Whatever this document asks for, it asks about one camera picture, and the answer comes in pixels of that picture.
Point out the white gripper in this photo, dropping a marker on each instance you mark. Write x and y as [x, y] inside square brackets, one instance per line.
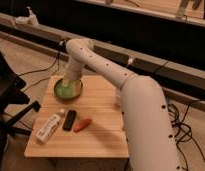
[73, 73]

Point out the white bottle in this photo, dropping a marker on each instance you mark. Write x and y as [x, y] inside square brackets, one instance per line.
[49, 127]

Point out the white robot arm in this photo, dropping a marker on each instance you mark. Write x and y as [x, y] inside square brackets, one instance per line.
[147, 124]

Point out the green ceramic bowl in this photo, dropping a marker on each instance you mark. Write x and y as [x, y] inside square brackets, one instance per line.
[69, 90]

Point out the black rectangular object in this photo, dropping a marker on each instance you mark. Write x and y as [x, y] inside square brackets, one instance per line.
[69, 120]

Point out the orange carrot toy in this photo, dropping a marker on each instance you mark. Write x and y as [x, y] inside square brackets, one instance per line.
[82, 124]

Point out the wooden table board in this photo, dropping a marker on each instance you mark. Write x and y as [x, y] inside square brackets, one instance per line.
[103, 138]

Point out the black office chair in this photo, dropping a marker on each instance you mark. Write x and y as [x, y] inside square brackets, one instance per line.
[10, 93]

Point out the white cable plug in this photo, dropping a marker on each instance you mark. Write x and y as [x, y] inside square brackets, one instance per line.
[129, 61]

